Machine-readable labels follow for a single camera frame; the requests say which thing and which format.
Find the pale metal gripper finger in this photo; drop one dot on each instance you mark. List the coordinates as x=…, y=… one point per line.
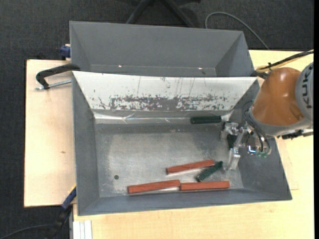
x=230, y=162
x=236, y=162

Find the dark green flat block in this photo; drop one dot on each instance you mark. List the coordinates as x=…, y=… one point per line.
x=208, y=172
x=205, y=120

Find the red-brown flat block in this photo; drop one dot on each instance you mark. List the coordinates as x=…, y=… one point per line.
x=153, y=186
x=204, y=185
x=190, y=167

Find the grey metal bin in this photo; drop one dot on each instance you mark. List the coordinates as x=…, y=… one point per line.
x=154, y=146

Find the pale wood board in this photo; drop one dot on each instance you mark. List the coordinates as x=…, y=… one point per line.
x=48, y=138

